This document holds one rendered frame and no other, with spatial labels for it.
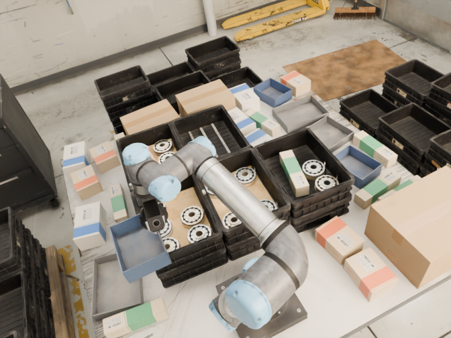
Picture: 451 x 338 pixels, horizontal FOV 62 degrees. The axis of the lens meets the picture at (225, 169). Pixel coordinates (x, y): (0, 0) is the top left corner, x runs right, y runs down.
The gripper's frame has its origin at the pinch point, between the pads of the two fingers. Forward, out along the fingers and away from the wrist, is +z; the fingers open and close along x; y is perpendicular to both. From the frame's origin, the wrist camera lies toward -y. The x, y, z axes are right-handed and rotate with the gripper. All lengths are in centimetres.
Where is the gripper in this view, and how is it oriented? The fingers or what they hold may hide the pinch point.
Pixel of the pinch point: (158, 232)
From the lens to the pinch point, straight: 131.6
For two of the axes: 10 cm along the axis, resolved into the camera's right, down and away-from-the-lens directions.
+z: 0.5, 7.2, 6.9
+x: -9.2, 3.0, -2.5
